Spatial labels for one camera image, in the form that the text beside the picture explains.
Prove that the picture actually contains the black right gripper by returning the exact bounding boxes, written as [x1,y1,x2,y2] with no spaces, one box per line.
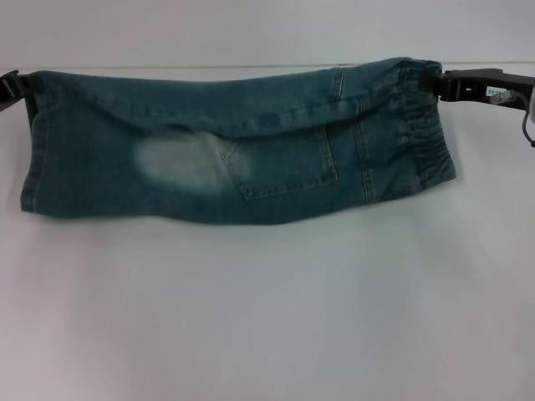
[420,68,535,112]

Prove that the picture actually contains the blue denim shorts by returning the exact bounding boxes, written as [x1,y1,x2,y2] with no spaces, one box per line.
[20,56,463,227]

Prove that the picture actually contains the grey right gripper cable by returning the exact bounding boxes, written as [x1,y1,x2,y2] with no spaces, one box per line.
[487,89,535,160]

